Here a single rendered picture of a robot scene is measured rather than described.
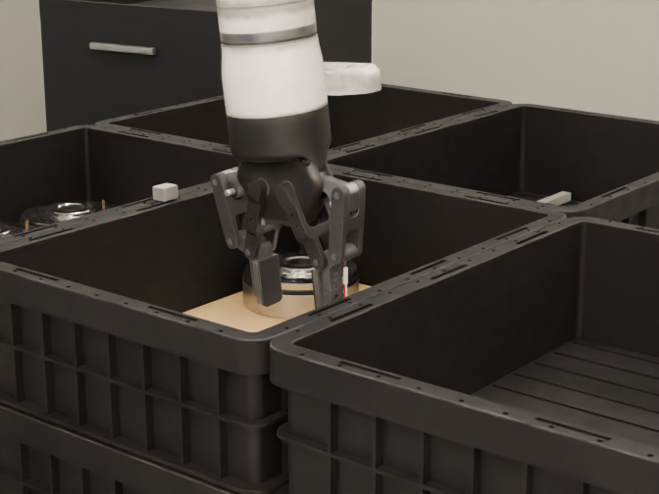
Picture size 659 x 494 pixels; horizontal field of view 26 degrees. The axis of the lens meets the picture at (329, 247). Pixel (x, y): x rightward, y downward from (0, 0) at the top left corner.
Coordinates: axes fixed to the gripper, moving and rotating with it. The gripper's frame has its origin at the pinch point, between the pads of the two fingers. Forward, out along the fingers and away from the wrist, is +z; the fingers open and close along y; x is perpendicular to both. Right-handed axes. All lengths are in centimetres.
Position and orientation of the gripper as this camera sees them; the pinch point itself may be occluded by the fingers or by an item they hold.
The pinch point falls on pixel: (297, 290)
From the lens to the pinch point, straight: 108.4
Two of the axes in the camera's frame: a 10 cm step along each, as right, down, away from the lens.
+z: 1.0, 9.6, 2.7
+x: 6.5, -2.7, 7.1
